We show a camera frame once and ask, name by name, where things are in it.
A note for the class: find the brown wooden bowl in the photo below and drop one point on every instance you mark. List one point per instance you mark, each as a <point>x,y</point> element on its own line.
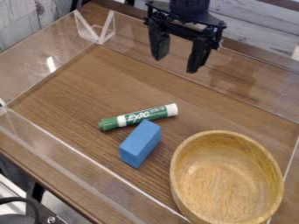
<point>226,179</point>

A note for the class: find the black metal table frame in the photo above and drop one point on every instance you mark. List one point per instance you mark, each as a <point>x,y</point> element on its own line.
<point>47,216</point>

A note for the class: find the green Expo marker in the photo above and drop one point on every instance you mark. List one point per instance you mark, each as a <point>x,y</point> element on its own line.
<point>135,117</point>

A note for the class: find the blue rectangular block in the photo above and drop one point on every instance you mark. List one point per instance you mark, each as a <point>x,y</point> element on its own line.
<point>141,143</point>

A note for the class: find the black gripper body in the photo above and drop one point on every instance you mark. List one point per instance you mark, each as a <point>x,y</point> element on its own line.
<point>186,18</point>

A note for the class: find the clear acrylic enclosure wall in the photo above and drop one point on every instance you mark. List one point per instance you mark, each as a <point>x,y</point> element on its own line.
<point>86,69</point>

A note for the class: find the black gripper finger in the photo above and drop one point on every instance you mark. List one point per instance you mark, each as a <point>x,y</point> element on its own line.
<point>201,52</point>
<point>159,41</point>

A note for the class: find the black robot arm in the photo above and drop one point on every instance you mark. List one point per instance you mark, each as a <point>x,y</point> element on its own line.
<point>186,19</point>

